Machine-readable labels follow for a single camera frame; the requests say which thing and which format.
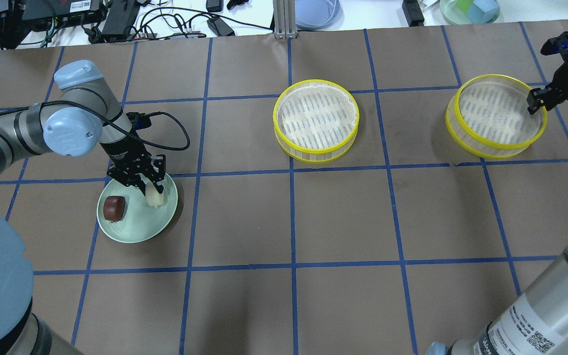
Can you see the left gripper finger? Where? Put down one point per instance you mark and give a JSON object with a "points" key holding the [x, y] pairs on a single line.
{"points": [[158, 182], [141, 185]]}

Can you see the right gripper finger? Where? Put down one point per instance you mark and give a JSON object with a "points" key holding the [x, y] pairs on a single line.
{"points": [[537, 99]]}

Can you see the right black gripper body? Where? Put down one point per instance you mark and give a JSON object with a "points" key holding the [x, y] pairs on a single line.
{"points": [[563, 75]]}

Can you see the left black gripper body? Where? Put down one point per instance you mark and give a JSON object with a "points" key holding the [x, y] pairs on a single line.
{"points": [[124, 154]]}

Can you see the cream white bun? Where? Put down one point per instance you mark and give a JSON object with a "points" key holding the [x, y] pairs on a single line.
{"points": [[155, 198]]}

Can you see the brown bun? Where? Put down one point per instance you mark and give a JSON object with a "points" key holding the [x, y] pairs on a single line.
{"points": [[114, 208]]}

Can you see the yellow bamboo steamer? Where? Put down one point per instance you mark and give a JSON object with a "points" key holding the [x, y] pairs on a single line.
{"points": [[316, 121], [489, 117]]}

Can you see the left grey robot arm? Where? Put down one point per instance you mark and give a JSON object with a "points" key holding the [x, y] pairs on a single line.
{"points": [[87, 114]]}

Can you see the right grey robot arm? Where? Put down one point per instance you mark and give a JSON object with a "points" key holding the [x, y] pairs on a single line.
{"points": [[535, 324]]}

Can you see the light green plate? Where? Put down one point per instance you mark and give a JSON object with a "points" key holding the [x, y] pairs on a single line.
{"points": [[140, 222]]}

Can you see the green bowl with sponges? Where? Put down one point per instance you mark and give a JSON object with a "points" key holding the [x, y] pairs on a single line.
{"points": [[463, 12]]}

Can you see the black power adapter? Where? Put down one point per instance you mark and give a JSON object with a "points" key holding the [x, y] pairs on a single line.
{"points": [[219, 27]]}

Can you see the light blue plate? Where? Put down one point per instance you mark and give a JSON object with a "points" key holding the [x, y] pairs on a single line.
{"points": [[316, 14]]}

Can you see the aluminium frame post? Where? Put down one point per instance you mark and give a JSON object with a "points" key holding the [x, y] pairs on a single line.
{"points": [[285, 26]]}

